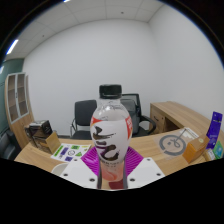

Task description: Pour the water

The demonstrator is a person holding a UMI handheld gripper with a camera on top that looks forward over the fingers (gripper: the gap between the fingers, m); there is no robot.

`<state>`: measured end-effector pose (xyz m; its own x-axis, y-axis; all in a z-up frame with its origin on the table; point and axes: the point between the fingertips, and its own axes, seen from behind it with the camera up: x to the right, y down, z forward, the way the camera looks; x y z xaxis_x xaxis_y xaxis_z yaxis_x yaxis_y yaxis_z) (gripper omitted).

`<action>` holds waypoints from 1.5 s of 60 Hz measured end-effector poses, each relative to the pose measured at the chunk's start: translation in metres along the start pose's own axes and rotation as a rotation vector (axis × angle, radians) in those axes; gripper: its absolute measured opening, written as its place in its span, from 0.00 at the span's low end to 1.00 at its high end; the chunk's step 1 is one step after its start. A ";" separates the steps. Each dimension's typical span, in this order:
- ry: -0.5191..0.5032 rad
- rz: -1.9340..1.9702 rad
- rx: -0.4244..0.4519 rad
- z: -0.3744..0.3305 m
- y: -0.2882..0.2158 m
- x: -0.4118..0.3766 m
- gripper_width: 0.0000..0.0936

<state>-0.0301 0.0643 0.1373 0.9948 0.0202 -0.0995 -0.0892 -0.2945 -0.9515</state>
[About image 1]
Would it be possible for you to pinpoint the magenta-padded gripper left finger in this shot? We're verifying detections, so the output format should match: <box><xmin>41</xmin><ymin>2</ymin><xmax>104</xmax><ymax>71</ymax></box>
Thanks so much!
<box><xmin>59</xmin><ymin>146</ymin><xmax>101</xmax><ymax>190</ymax></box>

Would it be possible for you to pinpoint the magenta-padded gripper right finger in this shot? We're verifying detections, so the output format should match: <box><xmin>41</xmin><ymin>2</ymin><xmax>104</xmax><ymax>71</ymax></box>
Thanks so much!
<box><xmin>121</xmin><ymin>146</ymin><xmax>166</xmax><ymax>190</ymax></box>

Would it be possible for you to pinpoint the orange small box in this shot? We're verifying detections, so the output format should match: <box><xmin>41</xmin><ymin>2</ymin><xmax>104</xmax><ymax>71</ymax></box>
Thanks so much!
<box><xmin>182</xmin><ymin>133</ymin><xmax>211</xmax><ymax>164</ymax></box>

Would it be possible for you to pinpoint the brown cardboard box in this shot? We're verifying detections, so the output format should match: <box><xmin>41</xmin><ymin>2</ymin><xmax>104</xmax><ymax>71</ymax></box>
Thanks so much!
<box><xmin>45</xmin><ymin>131</ymin><xmax>62</xmax><ymax>155</ymax></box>

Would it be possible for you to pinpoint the black office chair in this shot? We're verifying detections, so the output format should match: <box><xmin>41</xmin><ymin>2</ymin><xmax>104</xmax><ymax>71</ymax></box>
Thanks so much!
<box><xmin>69</xmin><ymin>99</ymin><xmax>98</xmax><ymax>140</ymax></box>

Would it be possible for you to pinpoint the clear drink bottle black cap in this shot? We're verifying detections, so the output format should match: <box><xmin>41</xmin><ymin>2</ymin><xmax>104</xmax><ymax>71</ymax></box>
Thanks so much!
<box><xmin>89</xmin><ymin>84</ymin><xmax>134</xmax><ymax>183</ymax></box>

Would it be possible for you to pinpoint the black leather armchair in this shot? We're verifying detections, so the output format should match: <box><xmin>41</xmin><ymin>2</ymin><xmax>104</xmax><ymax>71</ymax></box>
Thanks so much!
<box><xmin>0</xmin><ymin>129</ymin><xmax>21</xmax><ymax>161</ymax></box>

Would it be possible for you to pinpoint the round grey printed disc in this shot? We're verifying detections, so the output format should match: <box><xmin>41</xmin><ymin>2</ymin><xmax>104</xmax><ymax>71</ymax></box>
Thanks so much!
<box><xmin>158</xmin><ymin>133</ymin><xmax>188</xmax><ymax>156</ymax></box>

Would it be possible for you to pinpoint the white paper sheet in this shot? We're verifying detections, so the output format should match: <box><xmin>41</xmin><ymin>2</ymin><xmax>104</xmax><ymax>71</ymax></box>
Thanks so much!
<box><xmin>180</xmin><ymin>127</ymin><xmax>201</xmax><ymax>140</ymax></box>

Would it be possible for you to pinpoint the wooden shelf cabinet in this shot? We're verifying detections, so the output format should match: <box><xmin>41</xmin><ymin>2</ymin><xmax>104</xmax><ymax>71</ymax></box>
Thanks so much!
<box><xmin>4</xmin><ymin>72</ymin><xmax>35</xmax><ymax>149</ymax></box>

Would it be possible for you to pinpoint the dark printed carton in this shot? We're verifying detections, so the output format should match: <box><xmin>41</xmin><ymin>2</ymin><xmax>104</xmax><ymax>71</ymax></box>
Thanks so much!
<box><xmin>24</xmin><ymin>119</ymin><xmax>54</xmax><ymax>149</ymax></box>

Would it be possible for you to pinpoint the wooden side desk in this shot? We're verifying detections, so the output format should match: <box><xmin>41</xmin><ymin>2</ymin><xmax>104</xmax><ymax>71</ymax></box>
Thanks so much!
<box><xmin>149</xmin><ymin>100</ymin><xmax>214</xmax><ymax>136</ymax></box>

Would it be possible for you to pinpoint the purple standing card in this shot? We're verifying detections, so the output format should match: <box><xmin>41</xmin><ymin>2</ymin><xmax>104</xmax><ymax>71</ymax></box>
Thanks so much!
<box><xmin>205</xmin><ymin>111</ymin><xmax>224</xmax><ymax>150</ymax></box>

